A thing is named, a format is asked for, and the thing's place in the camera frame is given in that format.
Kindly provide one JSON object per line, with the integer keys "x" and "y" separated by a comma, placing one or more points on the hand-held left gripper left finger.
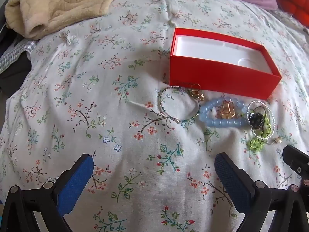
{"x": 74, "y": 183}

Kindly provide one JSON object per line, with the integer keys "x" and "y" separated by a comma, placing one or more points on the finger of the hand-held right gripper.
{"x": 297, "y": 159}

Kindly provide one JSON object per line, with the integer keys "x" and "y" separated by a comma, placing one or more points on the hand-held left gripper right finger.
{"x": 231, "y": 183}

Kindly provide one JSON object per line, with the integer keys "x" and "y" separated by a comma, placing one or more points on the small gold earring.
{"x": 278, "y": 140}

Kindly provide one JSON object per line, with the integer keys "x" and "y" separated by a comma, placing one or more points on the red cardboard box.
{"x": 217, "y": 77}

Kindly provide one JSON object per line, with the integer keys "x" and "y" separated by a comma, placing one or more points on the floral bed sheet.
{"x": 96, "y": 101}

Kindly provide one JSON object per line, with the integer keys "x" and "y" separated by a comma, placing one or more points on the dark clothing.
{"x": 14, "y": 78}

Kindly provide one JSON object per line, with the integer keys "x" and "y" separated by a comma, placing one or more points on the checked cloth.
{"x": 14, "y": 52}

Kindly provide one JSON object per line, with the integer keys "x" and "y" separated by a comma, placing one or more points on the orange pillow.
{"x": 292, "y": 2}

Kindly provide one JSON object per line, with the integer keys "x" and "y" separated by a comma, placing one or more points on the beige fleece blanket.
{"x": 65, "y": 2}

